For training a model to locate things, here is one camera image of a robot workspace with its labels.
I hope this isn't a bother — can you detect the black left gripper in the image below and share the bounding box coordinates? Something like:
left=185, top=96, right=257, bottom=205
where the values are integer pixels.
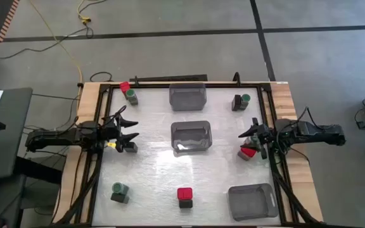
left=102, top=115, right=141, bottom=154

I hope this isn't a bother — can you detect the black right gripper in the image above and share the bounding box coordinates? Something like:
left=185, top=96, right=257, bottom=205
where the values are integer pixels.
left=238, top=117, right=279, bottom=161

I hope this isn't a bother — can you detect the red cap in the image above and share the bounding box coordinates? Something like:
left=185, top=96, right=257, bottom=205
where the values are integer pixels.
left=237, top=144, right=258, bottom=162
left=176, top=187, right=194, bottom=201

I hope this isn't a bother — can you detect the green cap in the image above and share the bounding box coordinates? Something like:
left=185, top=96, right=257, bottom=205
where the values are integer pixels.
left=111, top=182, right=130, bottom=196

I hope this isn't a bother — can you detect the white glossy table sheet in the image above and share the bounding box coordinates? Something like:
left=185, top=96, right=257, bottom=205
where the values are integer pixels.
left=91, top=87, right=282, bottom=226

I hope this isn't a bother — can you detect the grey translucent plastic bin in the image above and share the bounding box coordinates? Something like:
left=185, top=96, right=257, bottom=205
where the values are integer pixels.
left=169, top=82, right=207, bottom=112
left=227, top=182, right=279, bottom=222
left=170, top=120, right=213, bottom=153

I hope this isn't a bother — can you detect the black flat bar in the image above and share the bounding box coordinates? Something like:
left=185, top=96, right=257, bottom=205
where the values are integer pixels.
left=129, top=74, right=208, bottom=84

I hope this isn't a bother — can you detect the grey desk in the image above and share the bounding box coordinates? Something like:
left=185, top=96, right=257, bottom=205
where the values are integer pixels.
left=0, top=87, right=34, bottom=183

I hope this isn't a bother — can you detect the black left wrist camera cable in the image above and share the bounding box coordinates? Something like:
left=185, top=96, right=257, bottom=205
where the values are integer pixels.
left=101, top=105, right=128, bottom=123

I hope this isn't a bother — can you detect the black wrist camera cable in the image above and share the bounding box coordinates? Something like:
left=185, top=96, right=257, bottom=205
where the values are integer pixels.
left=101, top=105, right=128, bottom=123
left=296, top=106, right=319, bottom=127

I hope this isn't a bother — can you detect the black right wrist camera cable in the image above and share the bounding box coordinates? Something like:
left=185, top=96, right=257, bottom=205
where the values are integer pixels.
left=296, top=106, right=319, bottom=127

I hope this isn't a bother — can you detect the black cable loop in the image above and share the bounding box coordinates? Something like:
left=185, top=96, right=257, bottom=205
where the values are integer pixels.
left=89, top=71, right=113, bottom=83

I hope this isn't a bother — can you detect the long yellow cable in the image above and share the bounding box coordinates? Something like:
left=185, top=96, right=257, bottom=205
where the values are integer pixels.
left=29, top=0, right=84, bottom=96

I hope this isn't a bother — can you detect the thin black desk cable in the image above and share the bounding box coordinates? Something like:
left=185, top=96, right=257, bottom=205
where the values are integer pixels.
left=32, top=92, right=81, bottom=101

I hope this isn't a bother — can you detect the long black floor cable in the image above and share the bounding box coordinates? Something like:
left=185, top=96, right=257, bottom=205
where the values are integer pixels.
left=0, top=23, right=94, bottom=61

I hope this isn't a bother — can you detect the yellow cable with plug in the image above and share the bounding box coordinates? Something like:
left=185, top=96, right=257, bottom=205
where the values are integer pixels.
left=76, top=0, right=108, bottom=25

